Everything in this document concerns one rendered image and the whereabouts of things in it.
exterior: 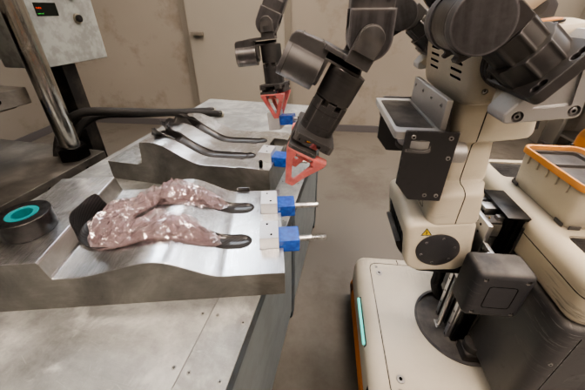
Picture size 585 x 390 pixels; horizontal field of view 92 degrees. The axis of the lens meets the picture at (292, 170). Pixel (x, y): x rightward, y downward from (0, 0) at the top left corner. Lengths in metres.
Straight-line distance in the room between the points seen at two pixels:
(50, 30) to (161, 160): 0.69
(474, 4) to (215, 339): 0.58
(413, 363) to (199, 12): 3.22
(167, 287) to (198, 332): 0.09
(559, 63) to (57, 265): 0.79
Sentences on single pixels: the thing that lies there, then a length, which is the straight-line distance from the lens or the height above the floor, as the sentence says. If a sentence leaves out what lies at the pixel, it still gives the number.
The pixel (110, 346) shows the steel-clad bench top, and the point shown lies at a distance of 0.58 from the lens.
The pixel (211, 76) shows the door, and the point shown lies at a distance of 3.45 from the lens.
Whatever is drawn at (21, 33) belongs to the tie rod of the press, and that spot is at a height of 1.19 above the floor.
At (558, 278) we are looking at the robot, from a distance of 0.85.
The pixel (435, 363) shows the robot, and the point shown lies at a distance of 1.17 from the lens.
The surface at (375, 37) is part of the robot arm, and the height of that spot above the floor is 1.22.
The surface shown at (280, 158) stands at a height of 0.90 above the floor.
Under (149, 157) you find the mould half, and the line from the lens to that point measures 0.89.
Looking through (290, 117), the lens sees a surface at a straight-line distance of 0.85.
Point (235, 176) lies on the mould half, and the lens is 0.78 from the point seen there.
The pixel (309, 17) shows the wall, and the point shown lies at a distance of 3.21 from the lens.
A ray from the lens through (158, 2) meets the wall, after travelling 3.63.
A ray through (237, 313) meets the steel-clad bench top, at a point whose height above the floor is 0.80.
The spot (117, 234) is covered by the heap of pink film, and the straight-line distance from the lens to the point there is 0.62.
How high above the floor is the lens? 1.25
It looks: 30 degrees down
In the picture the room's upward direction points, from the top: straight up
